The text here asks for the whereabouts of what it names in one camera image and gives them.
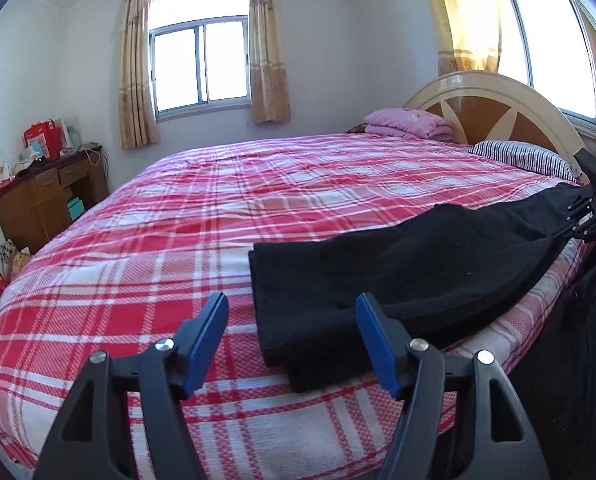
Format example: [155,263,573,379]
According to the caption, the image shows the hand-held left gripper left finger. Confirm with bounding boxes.
[32,291,230,480]

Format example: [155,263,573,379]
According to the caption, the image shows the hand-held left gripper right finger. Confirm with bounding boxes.
[355,292,551,480]

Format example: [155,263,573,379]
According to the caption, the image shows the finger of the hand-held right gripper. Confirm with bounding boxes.
[564,193,595,222]
[570,215,596,247]

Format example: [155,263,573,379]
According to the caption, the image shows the black pants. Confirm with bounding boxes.
[248,182,586,394]

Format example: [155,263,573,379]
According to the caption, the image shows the striped pillow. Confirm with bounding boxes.
[467,140,579,182]

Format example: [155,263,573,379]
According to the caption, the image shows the red plaid bed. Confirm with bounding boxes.
[0,132,595,480]

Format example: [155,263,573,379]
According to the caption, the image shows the person's dark clothing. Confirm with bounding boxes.
[498,247,596,480]

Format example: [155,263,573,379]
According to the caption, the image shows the cream and brown headboard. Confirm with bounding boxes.
[404,72,591,182]

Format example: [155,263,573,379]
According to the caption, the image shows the bright window beside headboard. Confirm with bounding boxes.
[498,0,596,132]

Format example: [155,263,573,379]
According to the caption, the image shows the pink folded blanket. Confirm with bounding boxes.
[363,108,454,142]

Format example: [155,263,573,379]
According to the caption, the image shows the patterned paper bag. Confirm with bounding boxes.
[0,239,34,282]

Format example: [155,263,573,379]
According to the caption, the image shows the brown wooden desk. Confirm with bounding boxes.
[0,145,111,256]

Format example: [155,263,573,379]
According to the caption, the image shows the red gift bag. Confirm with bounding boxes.
[23,119,64,161]

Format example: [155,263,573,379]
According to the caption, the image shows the beige patterned curtain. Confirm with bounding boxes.
[248,0,293,125]
[118,0,160,150]

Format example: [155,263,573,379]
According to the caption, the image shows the sliding window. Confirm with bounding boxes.
[148,0,253,122]

